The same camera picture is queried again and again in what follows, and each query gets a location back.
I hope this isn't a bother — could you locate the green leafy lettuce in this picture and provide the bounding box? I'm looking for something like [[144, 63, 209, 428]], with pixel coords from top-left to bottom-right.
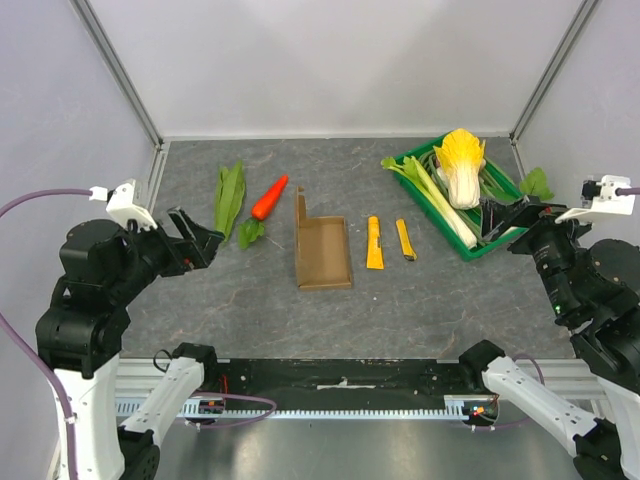
[[214, 160, 246, 241]]

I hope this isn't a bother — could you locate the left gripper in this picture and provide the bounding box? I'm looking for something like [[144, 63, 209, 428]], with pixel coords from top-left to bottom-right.
[[109, 203, 225, 300]]

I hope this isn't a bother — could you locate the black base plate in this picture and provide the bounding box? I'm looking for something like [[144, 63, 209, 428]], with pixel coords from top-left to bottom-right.
[[211, 358, 491, 396]]

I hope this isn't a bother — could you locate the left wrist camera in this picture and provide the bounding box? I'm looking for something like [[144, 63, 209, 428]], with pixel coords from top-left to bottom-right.
[[89, 179, 158, 233]]

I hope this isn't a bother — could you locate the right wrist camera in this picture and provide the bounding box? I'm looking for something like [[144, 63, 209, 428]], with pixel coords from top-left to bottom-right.
[[555, 175, 639, 225]]

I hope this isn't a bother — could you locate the white radish with leaves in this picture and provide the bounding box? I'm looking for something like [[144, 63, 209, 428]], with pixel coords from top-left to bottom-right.
[[504, 167, 554, 232]]

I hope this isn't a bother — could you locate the grey slotted cable duct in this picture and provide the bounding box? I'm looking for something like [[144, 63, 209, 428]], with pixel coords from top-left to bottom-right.
[[114, 396, 497, 418]]

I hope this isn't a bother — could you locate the green bok choy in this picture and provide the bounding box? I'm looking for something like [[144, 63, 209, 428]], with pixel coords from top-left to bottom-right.
[[481, 186, 519, 205]]

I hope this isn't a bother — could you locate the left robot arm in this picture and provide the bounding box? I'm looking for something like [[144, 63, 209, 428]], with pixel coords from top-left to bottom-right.
[[35, 208, 225, 479]]

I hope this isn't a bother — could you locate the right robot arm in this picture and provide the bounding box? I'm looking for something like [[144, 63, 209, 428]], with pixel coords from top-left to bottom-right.
[[457, 196, 639, 479]]

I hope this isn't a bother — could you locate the orange carrot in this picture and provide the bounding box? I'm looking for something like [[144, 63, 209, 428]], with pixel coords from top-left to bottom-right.
[[251, 175, 289, 221]]

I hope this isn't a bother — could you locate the yellow napa cabbage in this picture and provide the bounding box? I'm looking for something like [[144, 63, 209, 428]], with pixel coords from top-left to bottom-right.
[[434, 128, 486, 210]]

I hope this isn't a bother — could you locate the green celery stalk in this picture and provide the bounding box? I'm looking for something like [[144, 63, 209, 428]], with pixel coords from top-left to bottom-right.
[[381, 156, 477, 249]]

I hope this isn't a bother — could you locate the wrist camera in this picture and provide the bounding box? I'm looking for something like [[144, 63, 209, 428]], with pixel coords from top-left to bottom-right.
[[89, 179, 158, 233], [555, 175, 639, 225]]

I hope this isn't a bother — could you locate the brown cardboard express box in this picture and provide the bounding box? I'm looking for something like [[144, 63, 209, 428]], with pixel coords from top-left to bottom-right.
[[294, 186, 353, 291]]

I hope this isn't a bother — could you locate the green plastic tray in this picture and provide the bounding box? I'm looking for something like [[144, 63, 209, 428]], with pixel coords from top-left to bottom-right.
[[381, 137, 526, 262]]

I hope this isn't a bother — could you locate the yellow utility knife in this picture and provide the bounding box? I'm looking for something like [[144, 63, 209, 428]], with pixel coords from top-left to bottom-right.
[[395, 218, 417, 262]]

